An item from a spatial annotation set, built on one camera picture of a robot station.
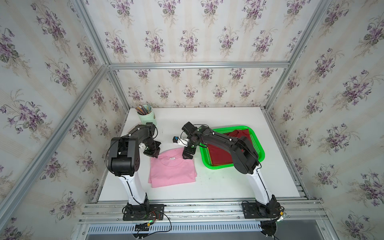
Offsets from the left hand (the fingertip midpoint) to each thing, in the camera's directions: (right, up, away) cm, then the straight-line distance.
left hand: (161, 154), depth 94 cm
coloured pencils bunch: (-14, +28, +8) cm, 33 cm away
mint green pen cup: (-10, +23, +5) cm, 26 cm away
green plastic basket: (+59, +7, -4) cm, 60 cm away
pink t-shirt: (+7, -7, -7) cm, 12 cm away
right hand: (+17, +3, 0) cm, 17 cm away
